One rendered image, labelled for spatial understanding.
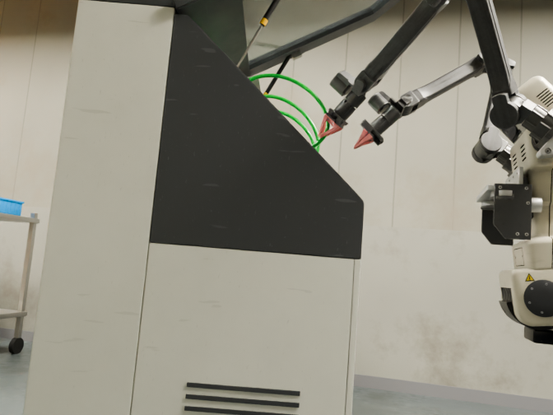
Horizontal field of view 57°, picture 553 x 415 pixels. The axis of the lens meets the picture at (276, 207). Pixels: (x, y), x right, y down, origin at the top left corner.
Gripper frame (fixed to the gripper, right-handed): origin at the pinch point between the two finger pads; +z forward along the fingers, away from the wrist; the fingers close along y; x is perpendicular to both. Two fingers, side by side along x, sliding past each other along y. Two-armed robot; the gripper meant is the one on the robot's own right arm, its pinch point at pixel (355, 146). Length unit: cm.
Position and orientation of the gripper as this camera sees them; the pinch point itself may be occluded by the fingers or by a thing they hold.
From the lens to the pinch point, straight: 193.8
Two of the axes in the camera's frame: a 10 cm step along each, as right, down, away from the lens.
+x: -2.3, -1.4, -9.6
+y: -6.3, -7.4, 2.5
